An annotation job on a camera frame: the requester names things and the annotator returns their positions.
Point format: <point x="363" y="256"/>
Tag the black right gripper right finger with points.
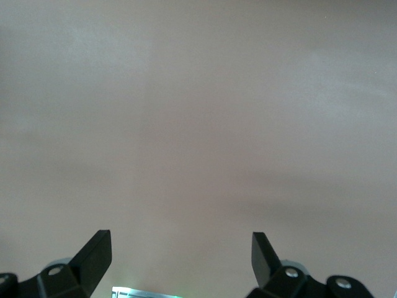
<point x="266" y="270"/>

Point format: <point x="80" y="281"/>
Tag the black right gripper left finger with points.
<point x="83" y="267"/>

